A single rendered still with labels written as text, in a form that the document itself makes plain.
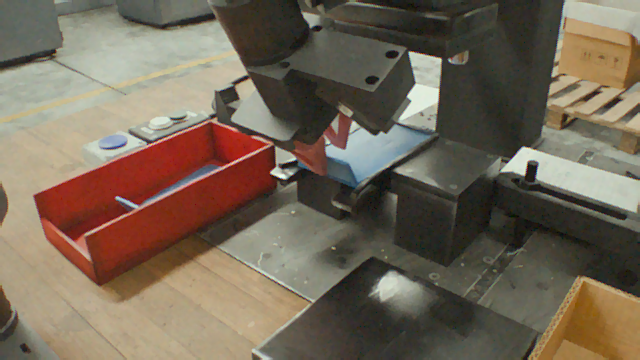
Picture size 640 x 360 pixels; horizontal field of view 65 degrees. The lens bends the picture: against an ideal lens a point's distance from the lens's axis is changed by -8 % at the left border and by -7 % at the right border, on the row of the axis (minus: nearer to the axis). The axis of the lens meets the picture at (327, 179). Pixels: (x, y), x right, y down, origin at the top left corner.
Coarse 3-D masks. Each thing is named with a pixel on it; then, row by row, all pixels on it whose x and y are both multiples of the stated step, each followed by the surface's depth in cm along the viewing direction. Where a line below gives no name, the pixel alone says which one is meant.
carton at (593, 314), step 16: (576, 288) 39; (592, 288) 40; (608, 288) 39; (576, 304) 41; (592, 304) 40; (608, 304) 39; (624, 304) 38; (560, 320) 36; (576, 320) 41; (592, 320) 40; (608, 320) 40; (624, 320) 39; (544, 336) 35; (560, 336) 40; (576, 336) 42; (592, 336) 41; (608, 336) 40; (624, 336) 39; (544, 352) 35; (560, 352) 42; (576, 352) 42; (592, 352) 41; (608, 352) 41; (624, 352) 40
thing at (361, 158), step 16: (400, 128) 60; (352, 144) 56; (368, 144) 56; (400, 144) 57; (416, 144) 57; (336, 160) 48; (352, 160) 53; (368, 160) 53; (384, 160) 53; (336, 176) 50; (352, 176) 48
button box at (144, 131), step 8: (240, 80) 101; (192, 112) 80; (200, 112) 81; (216, 112) 84; (184, 120) 77; (192, 120) 78; (200, 120) 78; (128, 128) 76; (136, 128) 75; (144, 128) 75; (152, 128) 75; (160, 128) 75; (168, 128) 75; (176, 128) 75; (184, 128) 76; (136, 136) 74; (144, 136) 73; (152, 136) 72; (160, 136) 73; (168, 136) 74
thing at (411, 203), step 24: (312, 192) 61; (336, 192) 58; (408, 192) 52; (480, 192) 53; (336, 216) 60; (408, 216) 53; (432, 216) 51; (456, 216) 50; (480, 216) 56; (408, 240) 54; (432, 240) 52; (456, 240) 52
